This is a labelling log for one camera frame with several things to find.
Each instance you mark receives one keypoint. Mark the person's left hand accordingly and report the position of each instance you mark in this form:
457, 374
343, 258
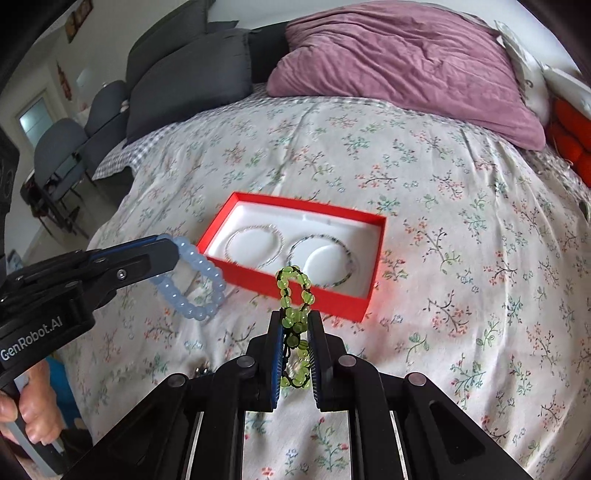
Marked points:
39, 410

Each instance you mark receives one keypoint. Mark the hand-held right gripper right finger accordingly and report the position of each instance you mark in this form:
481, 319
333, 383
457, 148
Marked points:
315, 362

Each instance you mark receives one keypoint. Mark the red jewelry box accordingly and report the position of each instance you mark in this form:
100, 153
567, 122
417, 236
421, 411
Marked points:
344, 304

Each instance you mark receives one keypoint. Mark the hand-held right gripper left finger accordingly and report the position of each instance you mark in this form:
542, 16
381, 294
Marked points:
276, 362

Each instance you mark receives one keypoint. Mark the grey checked sheet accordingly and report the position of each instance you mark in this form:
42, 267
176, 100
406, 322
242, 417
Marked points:
115, 159

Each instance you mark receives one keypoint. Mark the white patterned pillow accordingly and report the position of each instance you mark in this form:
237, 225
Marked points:
531, 69

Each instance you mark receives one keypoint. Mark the dark grey pillow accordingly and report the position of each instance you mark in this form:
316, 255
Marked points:
184, 83

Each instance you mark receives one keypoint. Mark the red wall ornament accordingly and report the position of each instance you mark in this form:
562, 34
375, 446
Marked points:
64, 81

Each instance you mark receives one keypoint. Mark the orange knotted cushion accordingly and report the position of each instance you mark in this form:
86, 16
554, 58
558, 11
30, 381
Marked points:
572, 138

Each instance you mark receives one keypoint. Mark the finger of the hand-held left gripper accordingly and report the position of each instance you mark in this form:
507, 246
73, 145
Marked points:
124, 247
147, 263

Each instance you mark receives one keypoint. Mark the grey chair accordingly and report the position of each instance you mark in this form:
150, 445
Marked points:
106, 110
60, 152

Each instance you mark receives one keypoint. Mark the floral bed sheet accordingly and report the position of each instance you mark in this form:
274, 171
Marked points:
461, 230

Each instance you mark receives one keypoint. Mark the purple pillow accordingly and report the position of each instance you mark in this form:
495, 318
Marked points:
406, 64

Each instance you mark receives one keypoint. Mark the black cushion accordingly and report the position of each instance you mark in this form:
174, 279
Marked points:
268, 55

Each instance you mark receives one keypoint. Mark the glass door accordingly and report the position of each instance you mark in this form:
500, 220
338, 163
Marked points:
34, 120

